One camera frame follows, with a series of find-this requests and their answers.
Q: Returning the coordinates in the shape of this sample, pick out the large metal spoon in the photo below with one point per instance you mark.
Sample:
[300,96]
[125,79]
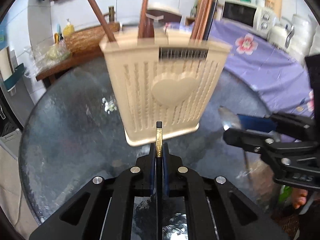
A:
[231,120]

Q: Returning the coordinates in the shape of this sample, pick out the black gold-tipped chopstick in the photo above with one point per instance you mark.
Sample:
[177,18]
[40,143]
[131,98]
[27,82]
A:
[159,187]

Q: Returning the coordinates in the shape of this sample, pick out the cream plastic utensil holder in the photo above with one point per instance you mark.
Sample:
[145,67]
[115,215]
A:
[168,78]

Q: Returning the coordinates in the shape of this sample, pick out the yellow soap bottle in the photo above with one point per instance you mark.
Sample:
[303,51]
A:
[68,30]

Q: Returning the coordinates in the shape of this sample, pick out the woven pattern basin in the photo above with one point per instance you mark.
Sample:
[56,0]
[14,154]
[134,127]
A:
[85,41]

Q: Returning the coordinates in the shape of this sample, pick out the round glass table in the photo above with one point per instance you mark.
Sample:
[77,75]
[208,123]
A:
[75,133]

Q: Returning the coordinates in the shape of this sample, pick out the white electric kettle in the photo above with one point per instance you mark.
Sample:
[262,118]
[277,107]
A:
[280,36]

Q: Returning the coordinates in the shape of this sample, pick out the brown rice cooker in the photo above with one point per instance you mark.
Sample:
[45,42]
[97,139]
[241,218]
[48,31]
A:
[161,16]

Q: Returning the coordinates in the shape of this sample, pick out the brass faucet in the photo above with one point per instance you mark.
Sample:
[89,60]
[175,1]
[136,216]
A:
[110,14]

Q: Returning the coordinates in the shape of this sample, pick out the clear plastic bag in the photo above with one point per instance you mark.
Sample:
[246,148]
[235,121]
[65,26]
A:
[45,58]

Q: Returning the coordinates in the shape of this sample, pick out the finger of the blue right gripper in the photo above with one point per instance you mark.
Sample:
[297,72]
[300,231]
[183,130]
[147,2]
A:
[248,141]
[262,124]

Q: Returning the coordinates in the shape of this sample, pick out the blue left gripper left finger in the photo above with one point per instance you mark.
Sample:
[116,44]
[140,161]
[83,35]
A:
[152,162]

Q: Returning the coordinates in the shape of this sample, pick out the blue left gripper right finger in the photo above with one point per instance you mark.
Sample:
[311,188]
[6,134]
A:
[166,168]

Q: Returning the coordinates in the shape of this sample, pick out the wooden counter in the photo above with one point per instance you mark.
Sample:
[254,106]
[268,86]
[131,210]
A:
[67,64]

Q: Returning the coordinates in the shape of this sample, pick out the brown wooden chopstick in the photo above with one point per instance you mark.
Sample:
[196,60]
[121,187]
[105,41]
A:
[149,29]
[204,20]
[198,20]
[142,18]
[102,20]

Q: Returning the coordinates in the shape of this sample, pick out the purple floral cloth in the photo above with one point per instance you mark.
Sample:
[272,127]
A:
[280,80]

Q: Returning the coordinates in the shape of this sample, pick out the person's right hand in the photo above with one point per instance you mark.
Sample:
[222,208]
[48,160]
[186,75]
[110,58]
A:
[298,197]

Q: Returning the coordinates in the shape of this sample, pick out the white microwave oven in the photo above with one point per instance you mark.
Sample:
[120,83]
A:
[256,19]

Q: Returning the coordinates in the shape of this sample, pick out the black water dispenser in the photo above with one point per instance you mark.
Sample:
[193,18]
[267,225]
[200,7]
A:
[8,120]

